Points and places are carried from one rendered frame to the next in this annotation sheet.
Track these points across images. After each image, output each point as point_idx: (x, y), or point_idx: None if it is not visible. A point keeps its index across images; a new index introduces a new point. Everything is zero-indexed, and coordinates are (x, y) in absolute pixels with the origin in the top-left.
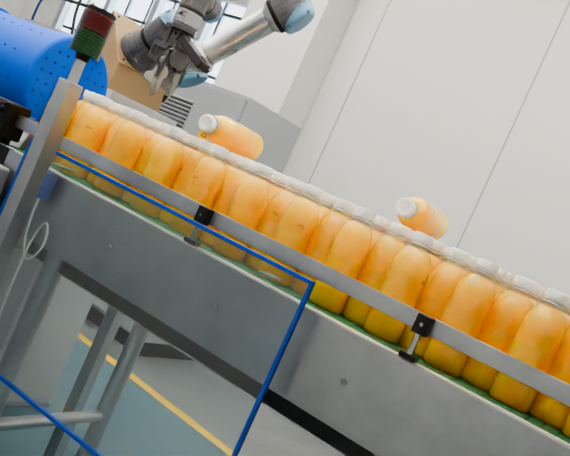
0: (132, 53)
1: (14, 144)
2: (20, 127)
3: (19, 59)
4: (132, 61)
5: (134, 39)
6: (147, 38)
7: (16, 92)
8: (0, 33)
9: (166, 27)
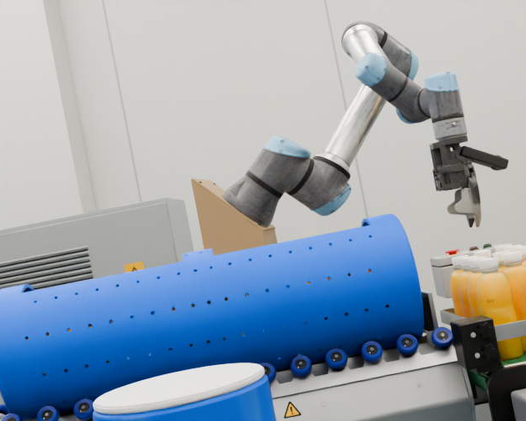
0: (260, 212)
1: (452, 368)
2: (507, 337)
3: (391, 276)
4: (265, 220)
5: (255, 195)
6: (272, 185)
7: (408, 315)
8: (324, 268)
9: (295, 159)
